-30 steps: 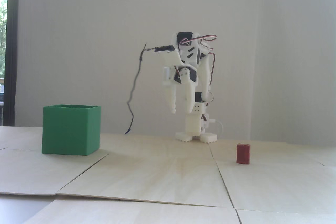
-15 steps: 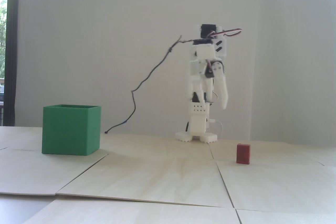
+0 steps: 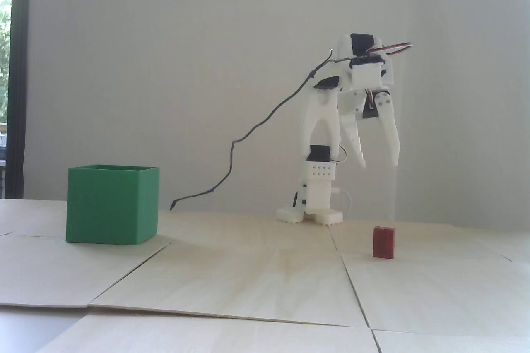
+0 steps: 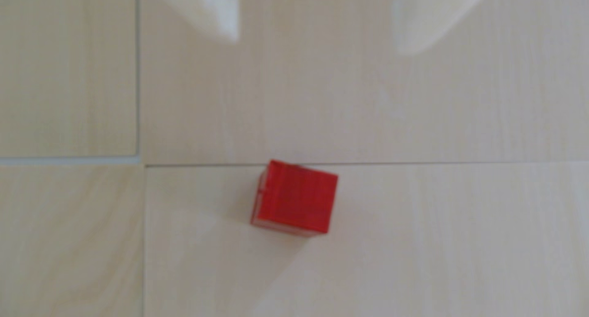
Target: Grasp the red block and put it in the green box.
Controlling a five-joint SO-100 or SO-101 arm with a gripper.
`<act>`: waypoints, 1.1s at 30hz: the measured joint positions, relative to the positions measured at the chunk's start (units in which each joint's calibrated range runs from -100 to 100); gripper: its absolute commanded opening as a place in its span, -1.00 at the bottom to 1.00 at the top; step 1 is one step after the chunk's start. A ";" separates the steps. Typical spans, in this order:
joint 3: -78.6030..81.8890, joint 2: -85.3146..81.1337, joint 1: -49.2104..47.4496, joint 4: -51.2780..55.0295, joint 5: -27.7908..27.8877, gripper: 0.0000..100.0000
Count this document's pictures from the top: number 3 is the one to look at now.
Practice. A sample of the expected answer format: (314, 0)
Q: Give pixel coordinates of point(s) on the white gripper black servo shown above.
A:
(385, 107)

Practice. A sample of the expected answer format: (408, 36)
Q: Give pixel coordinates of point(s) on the red block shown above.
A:
(383, 242)

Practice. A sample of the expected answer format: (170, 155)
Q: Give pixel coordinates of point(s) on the white robot arm with base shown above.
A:
(316, 104)

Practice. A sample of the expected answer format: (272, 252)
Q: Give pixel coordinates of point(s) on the green open box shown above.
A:
(107, 208)

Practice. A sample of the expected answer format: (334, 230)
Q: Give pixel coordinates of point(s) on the white paper backdrop sheet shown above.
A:
(165, 80)

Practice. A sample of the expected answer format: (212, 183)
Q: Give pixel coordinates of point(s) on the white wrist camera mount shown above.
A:
(366, 78)

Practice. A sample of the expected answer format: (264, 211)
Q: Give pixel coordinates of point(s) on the dark window frame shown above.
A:
(18, 80)

